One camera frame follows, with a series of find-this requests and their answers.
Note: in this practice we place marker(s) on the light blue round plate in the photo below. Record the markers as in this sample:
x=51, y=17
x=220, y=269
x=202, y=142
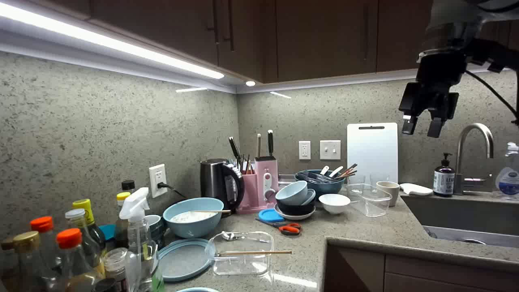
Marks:
x=184, y=262

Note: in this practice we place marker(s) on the wide white switch plate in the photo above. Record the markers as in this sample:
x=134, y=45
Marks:
x=330, y=150

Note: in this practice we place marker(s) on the narrow white switch plate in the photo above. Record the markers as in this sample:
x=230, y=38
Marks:
x=306, y=150

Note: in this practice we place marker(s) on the brown lower cabinet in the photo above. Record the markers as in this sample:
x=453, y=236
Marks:
x=423, y=273

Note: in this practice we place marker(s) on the dark blue bowl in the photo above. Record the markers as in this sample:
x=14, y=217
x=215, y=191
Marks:
x=322, y=186

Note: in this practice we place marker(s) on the pink knife block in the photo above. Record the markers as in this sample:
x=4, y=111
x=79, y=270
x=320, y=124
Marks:
x=265, y=181

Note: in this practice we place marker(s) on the bright blue silicone lid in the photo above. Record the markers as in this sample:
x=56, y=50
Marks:
x=270, y=217

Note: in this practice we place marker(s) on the steel sink basin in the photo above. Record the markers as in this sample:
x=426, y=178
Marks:
x=465, y=217

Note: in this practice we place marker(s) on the black bowl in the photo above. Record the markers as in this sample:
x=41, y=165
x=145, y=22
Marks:
x=306, y=207

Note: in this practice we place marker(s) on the blue liquid spray bottle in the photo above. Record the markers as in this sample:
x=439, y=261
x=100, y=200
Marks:
x=508, y=181

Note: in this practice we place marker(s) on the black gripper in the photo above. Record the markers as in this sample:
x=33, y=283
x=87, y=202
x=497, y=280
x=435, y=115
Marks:
x=435, y=82

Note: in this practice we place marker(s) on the brown wooden upper cabinets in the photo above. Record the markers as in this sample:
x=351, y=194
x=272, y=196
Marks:
x=303, y=38

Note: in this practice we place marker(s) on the small white bowl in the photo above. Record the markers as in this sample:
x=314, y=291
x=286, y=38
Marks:
x=335, y=204

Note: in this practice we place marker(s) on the metal spoon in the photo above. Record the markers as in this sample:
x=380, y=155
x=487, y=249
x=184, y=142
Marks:
x=228, y=236

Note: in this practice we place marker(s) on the white plastic kitchen tool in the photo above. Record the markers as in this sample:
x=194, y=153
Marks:
x=268, y=191

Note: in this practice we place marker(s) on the glass jar with lid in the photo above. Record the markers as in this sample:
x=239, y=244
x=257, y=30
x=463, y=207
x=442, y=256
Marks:
x=116, y=265

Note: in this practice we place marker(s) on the steel gooseneck faucet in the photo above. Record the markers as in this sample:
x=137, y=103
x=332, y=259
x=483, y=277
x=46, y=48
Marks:
x=489, y=139

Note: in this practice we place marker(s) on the clear plastic container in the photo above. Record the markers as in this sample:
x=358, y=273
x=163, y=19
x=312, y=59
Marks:
x=371, y=204

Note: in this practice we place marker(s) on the black steel electric kettle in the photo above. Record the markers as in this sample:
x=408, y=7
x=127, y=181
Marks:
x=217, y=181

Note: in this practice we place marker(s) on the small light blue bowl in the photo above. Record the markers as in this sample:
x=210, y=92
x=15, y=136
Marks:
x=293, y=194

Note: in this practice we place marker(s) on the yellow-green cap dark bottle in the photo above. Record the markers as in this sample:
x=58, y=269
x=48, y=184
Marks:
x=87, y=212

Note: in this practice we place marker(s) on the wooden chopstick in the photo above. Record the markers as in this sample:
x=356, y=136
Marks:
x=254, y=252
x=226, y=212

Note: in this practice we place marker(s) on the beige mug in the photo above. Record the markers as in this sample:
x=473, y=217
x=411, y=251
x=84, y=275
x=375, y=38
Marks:
x=390, y=192

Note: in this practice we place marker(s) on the dark soap pump bottle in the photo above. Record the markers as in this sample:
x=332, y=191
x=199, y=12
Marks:
x=444, y=181

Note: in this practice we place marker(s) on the white cloth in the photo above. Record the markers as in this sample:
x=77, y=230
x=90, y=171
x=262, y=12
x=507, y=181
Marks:
x=416, y=191

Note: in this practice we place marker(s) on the black cap bottle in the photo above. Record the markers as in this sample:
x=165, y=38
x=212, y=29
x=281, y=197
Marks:
x=129, y=186

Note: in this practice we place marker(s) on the orange cap sauce bottle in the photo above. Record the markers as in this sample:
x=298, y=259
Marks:
x=43, y=233
x=74, y=254

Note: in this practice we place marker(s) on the white wall outlet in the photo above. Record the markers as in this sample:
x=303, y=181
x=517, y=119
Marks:
x=157, y=176

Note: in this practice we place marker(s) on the gold cap bottle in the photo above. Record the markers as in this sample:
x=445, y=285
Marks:
x=27, y=254

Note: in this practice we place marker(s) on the large light blue bowl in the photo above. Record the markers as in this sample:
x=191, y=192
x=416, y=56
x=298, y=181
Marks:
x=192, y=228
x=197, y=290

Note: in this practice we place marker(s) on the white cutting board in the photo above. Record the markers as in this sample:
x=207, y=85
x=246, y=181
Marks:
x=374, y=155

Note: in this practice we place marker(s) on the clear glass rectangular dish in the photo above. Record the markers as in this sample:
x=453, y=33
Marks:
x=241, y=265

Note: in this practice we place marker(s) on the LED under-cabinet light strip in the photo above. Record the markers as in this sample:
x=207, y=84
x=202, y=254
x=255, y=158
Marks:
x=108, y=42
x=335, y=82

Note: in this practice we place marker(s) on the yellow cap bottle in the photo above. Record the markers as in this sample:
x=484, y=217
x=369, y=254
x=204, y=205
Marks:
x=122, y=205

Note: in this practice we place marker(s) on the green label cleaner spray bottle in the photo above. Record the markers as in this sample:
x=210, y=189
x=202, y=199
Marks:
x=135, y=217

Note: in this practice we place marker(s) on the white cap bottle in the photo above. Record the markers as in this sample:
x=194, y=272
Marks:
x=75, y=220

